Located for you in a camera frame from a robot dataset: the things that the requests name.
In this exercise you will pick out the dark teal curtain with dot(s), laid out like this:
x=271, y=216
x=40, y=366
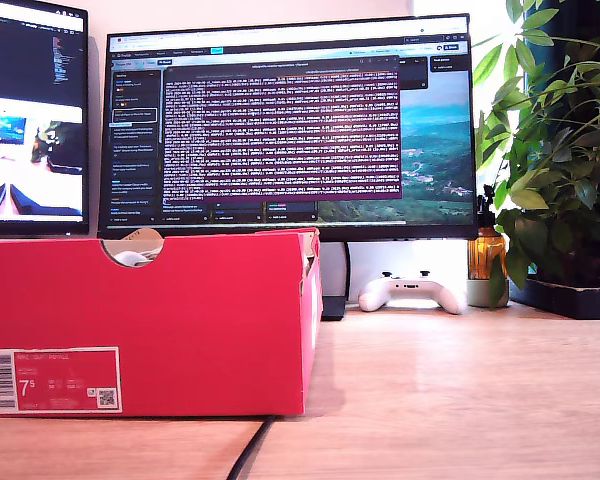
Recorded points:
x=580, y=20

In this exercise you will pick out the green leafy plant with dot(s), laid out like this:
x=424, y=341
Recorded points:
x=570, y=190

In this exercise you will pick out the white game controller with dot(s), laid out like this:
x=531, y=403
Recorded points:
x=410, y=291

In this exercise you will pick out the pale green round cup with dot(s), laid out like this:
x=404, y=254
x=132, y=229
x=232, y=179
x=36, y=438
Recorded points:
x=480, y=295

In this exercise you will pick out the wide black computer monitor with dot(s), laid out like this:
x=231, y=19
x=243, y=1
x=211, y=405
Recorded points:
x=280, y=125

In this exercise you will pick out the amber glass bottle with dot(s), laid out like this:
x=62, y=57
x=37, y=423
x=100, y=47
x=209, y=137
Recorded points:
x=482, y=255

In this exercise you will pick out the white lace-up shoe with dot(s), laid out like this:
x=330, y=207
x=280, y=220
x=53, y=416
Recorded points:
x=130, y=259

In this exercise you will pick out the dark monitor stand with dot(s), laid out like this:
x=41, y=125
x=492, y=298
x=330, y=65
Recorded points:
x=334, y=307

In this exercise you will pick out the red shoebox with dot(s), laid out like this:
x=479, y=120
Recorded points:
x=180, y=325

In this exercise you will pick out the narrow black computer monitor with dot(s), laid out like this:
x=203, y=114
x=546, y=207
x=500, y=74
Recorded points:
x=30, y=50

